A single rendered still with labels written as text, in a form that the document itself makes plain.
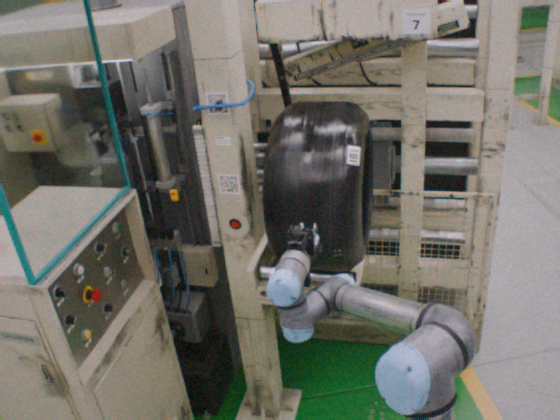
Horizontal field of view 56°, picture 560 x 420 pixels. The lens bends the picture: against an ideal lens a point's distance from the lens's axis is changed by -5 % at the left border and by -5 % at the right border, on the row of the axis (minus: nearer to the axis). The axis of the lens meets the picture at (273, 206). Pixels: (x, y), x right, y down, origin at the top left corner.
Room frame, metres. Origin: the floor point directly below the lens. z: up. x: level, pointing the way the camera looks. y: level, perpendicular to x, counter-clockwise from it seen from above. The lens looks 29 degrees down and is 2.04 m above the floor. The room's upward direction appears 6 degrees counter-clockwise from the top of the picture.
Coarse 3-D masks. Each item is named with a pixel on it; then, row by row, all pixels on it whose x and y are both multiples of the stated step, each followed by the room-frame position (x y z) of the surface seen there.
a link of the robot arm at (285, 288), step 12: (288, 264) 1.06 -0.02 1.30; (300, 264) 1.07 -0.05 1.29; (276, 276) 1.01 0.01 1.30; (288, 276) 1.01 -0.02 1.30; (300, 276) 1.03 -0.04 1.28; (276, 288) 0.99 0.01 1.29; (288, 288) 0.98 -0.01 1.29; (300, 288) 1.00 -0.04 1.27; (276, 300) 0.99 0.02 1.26; (288, 300) 0.98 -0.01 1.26; (300, 300) 1.01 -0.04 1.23
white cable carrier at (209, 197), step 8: (200, 128) 1.72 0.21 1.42; (200, 136) 1.73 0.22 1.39; (200, 144) 1.73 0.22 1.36; (200, 152) 1.73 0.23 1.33; (200, 160) 1.73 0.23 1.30; (208, 160) 1.74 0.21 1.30; (200, 168) 1.73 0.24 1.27; (208, 168) 1.74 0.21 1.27; (200, 176) 1.73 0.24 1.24; (208, 176) 1.73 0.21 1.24; (208, 184) 1.73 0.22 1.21; (208, 192) 1.73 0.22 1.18; (208, 200) 1.73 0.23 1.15; (208, 208) 1.73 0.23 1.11; (208, 216) 1.73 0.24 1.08; (216, 216) 1.74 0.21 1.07; (216, 224) 1.73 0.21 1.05; (216, 232) 1.73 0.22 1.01; (216, 240) 1.73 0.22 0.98
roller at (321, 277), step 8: (264, 272) 1.59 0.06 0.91; (272, 272) 1.58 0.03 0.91; (312, 272) 1.55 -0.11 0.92; (320, 272) 1.54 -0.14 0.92; (328, 272) 1.53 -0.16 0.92; (336, 272) 1.53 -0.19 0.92; (344, 272) 1.52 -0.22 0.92; (352, 272) 1.52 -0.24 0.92; (312, 280) 1.54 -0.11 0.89; (320, 280) 1.53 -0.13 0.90
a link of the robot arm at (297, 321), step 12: (312, 300) 1.04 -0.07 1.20; (288, 312) 1.00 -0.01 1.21; (300, 312) 1.00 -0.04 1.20; (312, 312) 1.02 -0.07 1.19; (324, 312) 1.03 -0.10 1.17; (288, 324) 0.99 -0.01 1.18; (300, 324) 0.99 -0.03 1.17; (312, 324) 1.02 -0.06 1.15; (288, 336) 0.99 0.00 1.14; (300, 336) 0.99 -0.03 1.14
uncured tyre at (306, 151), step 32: (288, 128) 1.58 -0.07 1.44; (320, 128) 1.55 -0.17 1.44; (352, 128) 1.55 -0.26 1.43; (288, 160) 1.49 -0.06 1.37; (320, 160) 1.47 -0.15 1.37; (288, 192) 1.44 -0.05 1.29; (320, 192) 1.42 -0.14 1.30; (352, 192) 1.41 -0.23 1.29; (288, 224) 1.42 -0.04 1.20; (320, 224) 1.39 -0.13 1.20; (352, 224) 1.39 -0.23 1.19; (320, 256) 1.42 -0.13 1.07; (352, 256) 1.42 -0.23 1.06
